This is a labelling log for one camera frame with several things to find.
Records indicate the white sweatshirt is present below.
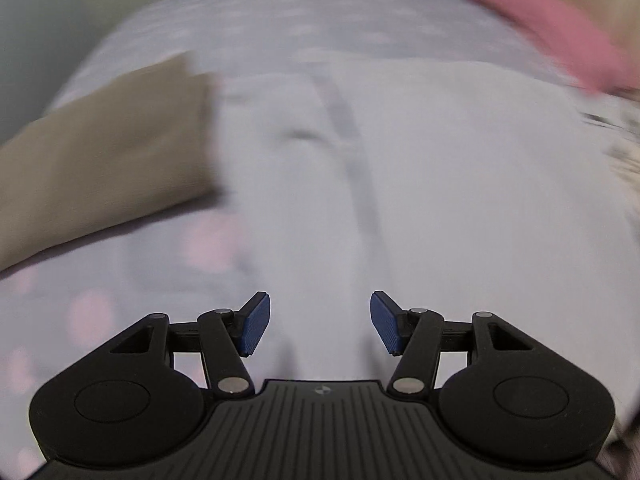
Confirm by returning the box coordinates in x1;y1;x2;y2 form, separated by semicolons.
217;52;639;422

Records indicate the grey pink polka-dot bedspread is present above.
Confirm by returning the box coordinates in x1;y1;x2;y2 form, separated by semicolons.
1;0;639;479

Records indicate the folded beige garment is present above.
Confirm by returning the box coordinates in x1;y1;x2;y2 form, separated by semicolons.
1;55;217;269

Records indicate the dark floral patterned garment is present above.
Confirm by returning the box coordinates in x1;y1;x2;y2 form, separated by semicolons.
580;112;639;193

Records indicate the pink pillow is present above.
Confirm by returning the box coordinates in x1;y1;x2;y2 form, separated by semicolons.
472;0;639;94

